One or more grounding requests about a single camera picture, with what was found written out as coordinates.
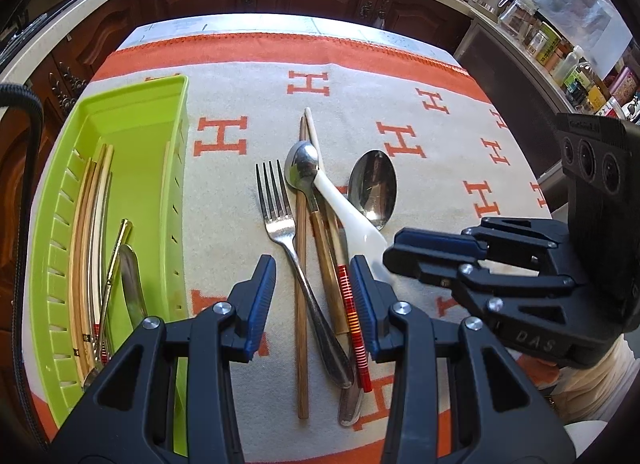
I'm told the clear plastic bottle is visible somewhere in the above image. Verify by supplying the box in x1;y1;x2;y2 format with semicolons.
552;45;586;87

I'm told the glass pitcher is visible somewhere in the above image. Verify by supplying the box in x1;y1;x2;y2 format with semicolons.
497;0;538;37

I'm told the pink box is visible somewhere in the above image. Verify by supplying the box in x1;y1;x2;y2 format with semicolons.
607;66;638;109

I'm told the dark bottle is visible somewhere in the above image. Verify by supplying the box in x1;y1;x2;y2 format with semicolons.
567;64;593;104

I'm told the green plastic utensil tray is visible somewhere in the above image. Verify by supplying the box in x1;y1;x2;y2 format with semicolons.
22;74;191;460

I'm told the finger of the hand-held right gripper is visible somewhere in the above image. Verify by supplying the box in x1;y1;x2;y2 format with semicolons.
383;243;627;331
394;217;572;271

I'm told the yellow jar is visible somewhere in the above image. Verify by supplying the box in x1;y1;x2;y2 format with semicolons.
585;84;608;112

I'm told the silver fork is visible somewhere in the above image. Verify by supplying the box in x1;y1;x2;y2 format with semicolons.
255;160;355;389

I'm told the pale kitchen countertop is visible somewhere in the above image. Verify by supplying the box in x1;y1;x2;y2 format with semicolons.
0;0;601;109

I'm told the cream chopstick black marked end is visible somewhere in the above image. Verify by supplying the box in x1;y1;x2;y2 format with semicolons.
67;159;98;387

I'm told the small glass jar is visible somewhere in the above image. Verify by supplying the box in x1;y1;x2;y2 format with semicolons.
525;26;548;57

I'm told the silver metal chopstick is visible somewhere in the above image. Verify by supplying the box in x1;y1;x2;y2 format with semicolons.
95;219;133;370

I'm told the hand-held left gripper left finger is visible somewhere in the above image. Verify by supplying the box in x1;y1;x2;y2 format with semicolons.
47;254;277;464

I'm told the orange cream printed blanket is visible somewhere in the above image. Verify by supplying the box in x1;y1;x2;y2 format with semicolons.
30;32;556;464

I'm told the black braided cable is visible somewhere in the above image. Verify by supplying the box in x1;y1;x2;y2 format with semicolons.
0;84;46;445

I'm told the large silver spoon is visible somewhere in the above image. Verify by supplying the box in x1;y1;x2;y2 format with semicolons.
338;149;399;428

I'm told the wooden-handled small spoon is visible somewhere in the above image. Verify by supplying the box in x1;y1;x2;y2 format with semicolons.
283;140;350;335

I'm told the green labelled can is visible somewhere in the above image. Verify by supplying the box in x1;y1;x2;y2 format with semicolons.
537;24;563;67

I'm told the translucent plastic bag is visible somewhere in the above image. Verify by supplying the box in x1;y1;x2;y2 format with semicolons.
520;0;638;82

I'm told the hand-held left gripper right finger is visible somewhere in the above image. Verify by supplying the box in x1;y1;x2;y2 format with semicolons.
350;254;579;464

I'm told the white ceramic spoon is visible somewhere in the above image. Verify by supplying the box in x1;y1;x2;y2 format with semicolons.
311;169;390;289

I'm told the brown wooden chopstick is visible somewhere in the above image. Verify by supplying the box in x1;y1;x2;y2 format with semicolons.
296;115;311;420

